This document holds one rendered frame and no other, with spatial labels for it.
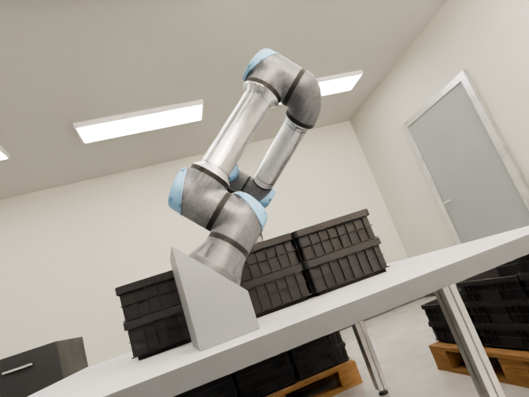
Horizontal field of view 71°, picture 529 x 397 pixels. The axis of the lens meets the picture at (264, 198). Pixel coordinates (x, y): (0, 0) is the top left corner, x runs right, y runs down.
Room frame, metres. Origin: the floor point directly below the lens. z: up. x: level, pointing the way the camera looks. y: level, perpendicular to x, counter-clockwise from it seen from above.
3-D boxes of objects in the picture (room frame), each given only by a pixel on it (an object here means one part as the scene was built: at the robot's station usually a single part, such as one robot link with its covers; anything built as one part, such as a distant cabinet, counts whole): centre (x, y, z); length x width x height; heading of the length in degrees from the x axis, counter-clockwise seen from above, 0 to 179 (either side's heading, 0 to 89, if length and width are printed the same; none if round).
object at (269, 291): (1.43, 0.14, 0.76); 0.40 x 0.30 x 0.12; 12
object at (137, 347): (1.36, 0.43, 0.76); 0.40 x 0.30 x 0.12; 12
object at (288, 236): (1.43, 0.14, 0.92); 0.40 x 0.30 x 0.02; 12
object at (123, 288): (1.36, 0.43, 0.92); 0.40 x 0.30 x 0.02; 12
